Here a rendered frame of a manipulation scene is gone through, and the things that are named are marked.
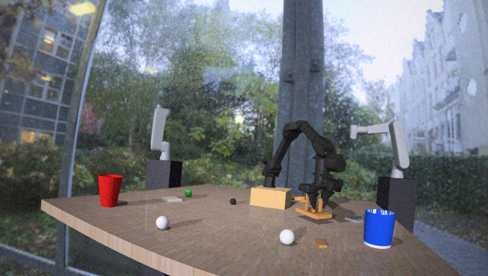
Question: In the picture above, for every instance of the white ball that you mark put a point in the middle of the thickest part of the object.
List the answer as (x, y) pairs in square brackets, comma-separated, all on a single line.
[(287, 236), (162, 222)]

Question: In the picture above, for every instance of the red plastic cup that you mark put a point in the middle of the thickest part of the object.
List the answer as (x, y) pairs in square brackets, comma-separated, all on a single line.
[(109, 187)]

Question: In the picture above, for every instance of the blue mug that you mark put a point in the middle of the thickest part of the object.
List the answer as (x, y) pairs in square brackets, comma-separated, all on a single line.
[(379, 227)]

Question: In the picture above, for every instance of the white square tile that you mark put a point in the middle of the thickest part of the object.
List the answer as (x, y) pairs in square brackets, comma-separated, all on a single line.
[(171, 199)]

